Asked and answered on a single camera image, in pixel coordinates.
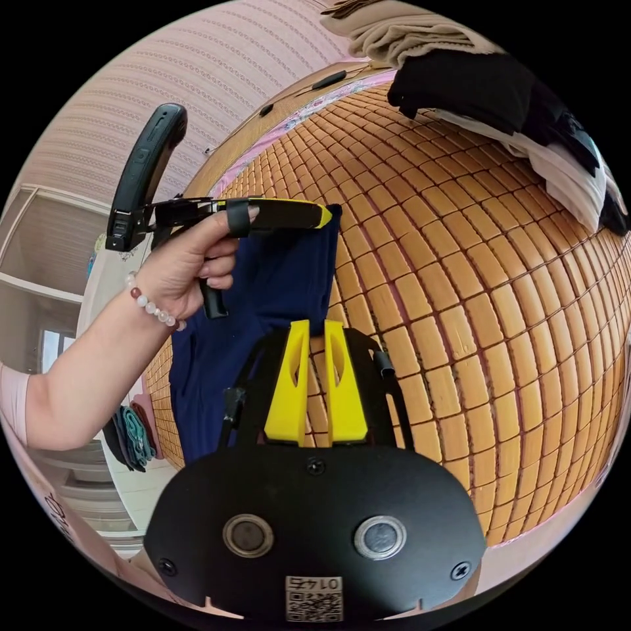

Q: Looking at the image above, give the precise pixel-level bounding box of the dark blue short sleeve shirt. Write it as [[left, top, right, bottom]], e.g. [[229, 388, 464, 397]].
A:
[[169, 202, 344, 467]]

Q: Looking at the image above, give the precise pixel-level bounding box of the person's body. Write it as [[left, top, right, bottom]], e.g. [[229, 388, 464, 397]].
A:
[[0, 362, 178, 606]]

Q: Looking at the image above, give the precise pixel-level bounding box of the bed with woven mat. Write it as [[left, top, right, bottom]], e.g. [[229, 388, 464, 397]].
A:
[[147, 62, 631, 598]]

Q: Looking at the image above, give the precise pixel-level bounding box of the window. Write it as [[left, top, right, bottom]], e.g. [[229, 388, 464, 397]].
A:
[[39, 329, 78, 377]]

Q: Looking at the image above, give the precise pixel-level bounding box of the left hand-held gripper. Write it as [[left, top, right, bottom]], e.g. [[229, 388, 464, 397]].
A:
[[147, 196, 332, 320]]

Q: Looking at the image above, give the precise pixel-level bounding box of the person's left hand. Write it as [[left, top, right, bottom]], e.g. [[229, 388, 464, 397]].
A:
[[137, 204, 261, 322]]

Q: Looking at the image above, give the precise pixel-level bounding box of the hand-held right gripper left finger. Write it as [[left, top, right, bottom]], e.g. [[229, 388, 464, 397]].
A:
[[264, 319, 311, 448]]

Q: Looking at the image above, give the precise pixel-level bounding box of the pile of clothes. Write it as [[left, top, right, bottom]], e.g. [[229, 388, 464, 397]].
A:
[[319, 0, 631, 239], [102, 401, 164, 474]]

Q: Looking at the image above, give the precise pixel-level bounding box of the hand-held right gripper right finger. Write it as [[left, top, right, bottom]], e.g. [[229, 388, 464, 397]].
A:
[[323, 319, 369, 448]]

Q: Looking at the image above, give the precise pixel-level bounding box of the person's left forearm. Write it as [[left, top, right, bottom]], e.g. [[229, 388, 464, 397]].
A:
[[24, 269, 188, 452]]

